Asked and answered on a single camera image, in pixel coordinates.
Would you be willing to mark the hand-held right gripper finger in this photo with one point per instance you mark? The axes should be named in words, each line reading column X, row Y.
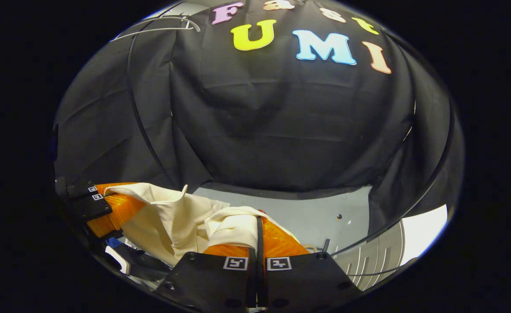
column 252, row 282
column 260, row 269

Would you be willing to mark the black metal clothes rack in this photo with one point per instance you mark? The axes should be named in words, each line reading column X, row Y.
column 135, row 108

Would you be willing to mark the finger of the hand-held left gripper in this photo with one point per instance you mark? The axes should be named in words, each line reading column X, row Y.
column 116, row 213
column 81, row 189

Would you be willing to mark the cream button-up shirt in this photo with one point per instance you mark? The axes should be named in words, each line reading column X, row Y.
column 172, row 221

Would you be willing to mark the white ribbed laundry hamper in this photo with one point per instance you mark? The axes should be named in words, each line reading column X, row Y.
column 381, row 256

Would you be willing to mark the white plastic clothes hanger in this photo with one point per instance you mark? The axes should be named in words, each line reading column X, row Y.
column 151, row 30
column 190, row 20

